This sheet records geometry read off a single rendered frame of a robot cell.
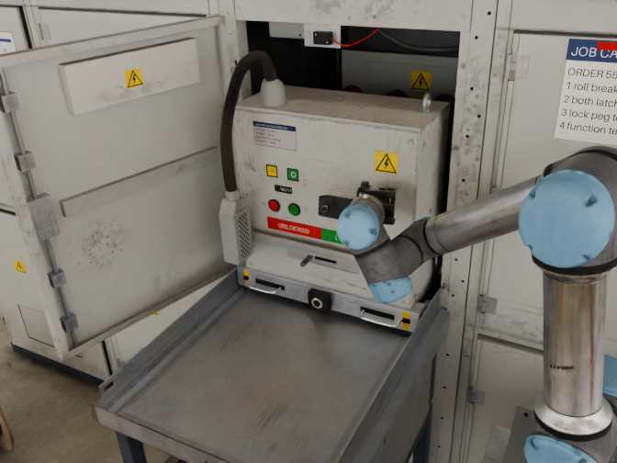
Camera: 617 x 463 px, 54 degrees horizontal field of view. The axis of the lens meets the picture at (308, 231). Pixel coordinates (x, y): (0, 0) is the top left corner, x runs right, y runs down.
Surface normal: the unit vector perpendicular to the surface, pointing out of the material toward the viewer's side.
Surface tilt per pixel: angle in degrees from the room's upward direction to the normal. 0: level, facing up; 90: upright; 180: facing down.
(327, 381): 0
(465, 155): 90
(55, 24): 90
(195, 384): 0
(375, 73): 90
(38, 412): 0
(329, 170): 90
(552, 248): 81
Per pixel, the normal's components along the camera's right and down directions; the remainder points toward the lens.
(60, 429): -0.04, -0.88
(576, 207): -0.66, 0.31
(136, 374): 0.88, 0.19
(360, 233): -0.22, 0.22
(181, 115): 0.73, 0.30
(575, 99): -0.47, 0.43
